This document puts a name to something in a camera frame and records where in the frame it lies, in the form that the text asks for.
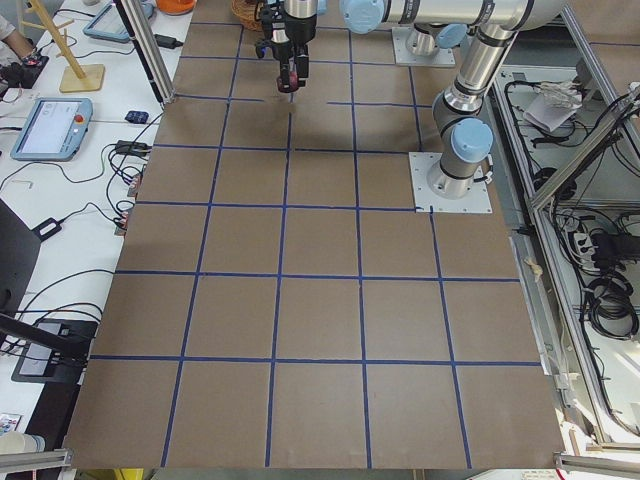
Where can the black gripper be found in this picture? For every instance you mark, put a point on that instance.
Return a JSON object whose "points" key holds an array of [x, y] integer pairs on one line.
{"points": [[299, 35]]}

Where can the dark red apple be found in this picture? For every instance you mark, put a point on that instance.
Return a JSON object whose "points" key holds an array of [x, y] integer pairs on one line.
{"points": [[295, 82]]}

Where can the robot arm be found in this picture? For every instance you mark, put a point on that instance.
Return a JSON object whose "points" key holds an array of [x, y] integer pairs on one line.
{"points": [[427, 39], [466, 139]]}

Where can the woven wicker basket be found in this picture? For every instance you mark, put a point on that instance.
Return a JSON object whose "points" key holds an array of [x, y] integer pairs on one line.
{"points": [[246, 11]]}

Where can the black power adapter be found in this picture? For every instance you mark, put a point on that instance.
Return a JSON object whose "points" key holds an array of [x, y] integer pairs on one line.
{"points": [[168, 42]]}

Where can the orange bucket with lid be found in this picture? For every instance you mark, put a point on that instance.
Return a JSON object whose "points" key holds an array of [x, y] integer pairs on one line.
{"points": [[175, 7]]}

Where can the teach pendant tablet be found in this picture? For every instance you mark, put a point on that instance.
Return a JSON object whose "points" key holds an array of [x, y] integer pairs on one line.
{"points": [[107, 25], [54, 130]]}

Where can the wooden stand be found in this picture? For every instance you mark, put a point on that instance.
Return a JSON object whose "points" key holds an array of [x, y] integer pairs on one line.
{"points": [[76, 77]]}

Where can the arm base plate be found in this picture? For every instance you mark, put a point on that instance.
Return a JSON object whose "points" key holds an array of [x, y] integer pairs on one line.
{"points": [[435, 192], [443, 59]]}

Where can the aluminium frame post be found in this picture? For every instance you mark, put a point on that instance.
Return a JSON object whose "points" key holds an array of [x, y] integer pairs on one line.
{"points": [[138, 28]]}

